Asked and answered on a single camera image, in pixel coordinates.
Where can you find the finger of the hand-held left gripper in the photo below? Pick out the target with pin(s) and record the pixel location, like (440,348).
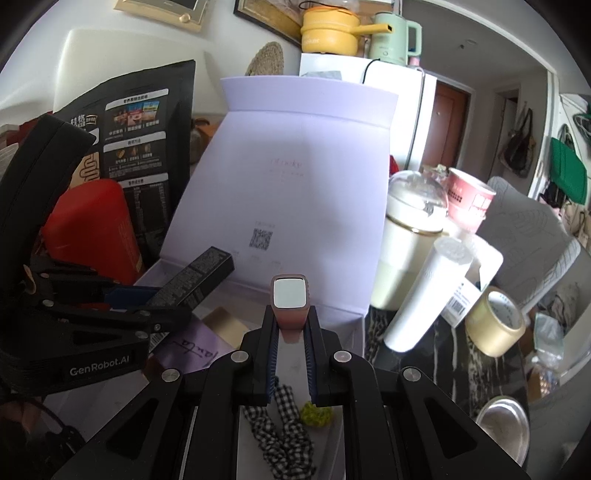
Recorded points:
(131,294)
(138,321)

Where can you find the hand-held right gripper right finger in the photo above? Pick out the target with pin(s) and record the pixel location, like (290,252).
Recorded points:
(312,364)

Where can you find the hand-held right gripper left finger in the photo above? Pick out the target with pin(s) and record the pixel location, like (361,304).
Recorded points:
(272,364)

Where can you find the gold cardboard box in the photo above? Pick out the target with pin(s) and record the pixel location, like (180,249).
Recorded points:
(228,327)

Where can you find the purple card pouch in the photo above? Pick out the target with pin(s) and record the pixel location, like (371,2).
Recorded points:
(198,346)

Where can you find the pink rectangular case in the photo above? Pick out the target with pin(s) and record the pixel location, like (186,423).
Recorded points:
(288,300)

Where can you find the black slim box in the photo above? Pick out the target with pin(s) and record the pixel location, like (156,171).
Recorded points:
(198,272)

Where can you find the checked scrunchie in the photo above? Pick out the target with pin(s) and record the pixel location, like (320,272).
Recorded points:
(277,438)

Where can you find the white gift box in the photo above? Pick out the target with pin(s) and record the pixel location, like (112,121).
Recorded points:
(286,184)

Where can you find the red canister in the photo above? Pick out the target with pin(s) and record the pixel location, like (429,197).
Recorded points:
(92,226)

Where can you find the black snack bag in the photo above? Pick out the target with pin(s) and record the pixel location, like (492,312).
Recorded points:
(147,138)

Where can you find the white plastic roll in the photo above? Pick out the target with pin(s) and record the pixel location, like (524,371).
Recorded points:
(425,295)

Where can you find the cream pot with glass lid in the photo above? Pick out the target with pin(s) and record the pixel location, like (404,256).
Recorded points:
(406,240)

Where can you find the beige tape roll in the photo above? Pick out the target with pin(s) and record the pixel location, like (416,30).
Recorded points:
(494,323)

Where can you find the white board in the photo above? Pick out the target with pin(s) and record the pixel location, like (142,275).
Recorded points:
(138,50)

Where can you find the white carton box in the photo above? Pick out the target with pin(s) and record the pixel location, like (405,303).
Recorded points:
(480,277)

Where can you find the metal bowl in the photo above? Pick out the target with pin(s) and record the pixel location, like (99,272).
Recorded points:
(503,429)

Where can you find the pink paper cup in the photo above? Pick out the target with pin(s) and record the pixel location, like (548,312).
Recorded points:
(468,203)

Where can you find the clear plastic bag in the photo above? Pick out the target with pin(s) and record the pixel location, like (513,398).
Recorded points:
(551,341)

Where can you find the grey chair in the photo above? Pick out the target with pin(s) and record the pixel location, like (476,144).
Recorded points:
(526,235)

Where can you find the woven round trivet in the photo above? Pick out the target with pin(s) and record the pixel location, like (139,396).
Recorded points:
(264,59)

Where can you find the white refrigerator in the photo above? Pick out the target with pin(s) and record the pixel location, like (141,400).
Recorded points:
(401,106)

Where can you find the brown door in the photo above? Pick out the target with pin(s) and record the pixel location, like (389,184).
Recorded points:
(450,124)

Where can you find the framed picture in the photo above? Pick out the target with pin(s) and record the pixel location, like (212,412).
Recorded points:
(263,16)

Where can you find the dark handbag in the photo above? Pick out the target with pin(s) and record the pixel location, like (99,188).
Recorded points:
(517,147)

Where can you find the green tote bag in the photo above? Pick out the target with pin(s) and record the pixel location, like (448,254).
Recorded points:
(568,170)

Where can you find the yellow cooker pot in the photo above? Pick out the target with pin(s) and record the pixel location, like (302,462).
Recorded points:
(330,32)

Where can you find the green electric kettle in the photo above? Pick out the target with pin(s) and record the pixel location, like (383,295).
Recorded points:
(392,39)

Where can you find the beige wall intercom panel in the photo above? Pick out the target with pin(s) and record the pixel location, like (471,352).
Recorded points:
(161,14)

